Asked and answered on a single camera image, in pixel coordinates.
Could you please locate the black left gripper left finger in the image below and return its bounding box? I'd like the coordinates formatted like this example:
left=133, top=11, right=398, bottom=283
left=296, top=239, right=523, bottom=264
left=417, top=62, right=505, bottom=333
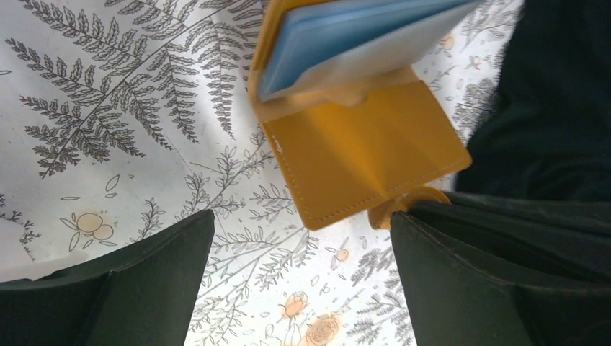
left=1, top=210, right=215, bottom=345

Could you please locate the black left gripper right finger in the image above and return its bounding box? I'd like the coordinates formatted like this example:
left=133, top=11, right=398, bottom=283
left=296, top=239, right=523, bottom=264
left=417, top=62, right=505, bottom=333
left=390, top=190, right=610, bottom=345

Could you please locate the yellow leather card holder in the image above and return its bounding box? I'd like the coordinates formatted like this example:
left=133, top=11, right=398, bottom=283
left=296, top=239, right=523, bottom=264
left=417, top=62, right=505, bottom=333
left=248, top=1, right=478, bottom=230

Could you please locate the black cloth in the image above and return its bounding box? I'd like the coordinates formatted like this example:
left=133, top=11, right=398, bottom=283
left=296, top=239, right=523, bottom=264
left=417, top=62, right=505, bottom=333
left=455, top=1, right=610, bottom=202

